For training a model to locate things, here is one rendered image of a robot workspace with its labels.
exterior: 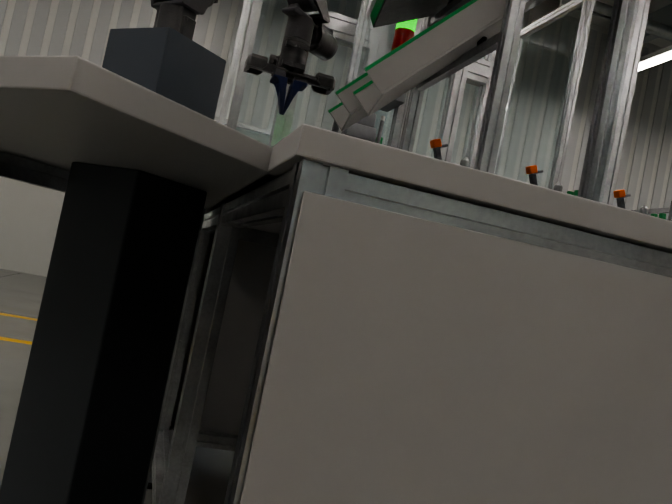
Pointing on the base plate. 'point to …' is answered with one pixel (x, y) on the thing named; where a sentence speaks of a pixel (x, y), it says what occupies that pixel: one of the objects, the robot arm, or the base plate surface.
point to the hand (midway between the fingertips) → (285, 98)
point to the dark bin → (404, 10)
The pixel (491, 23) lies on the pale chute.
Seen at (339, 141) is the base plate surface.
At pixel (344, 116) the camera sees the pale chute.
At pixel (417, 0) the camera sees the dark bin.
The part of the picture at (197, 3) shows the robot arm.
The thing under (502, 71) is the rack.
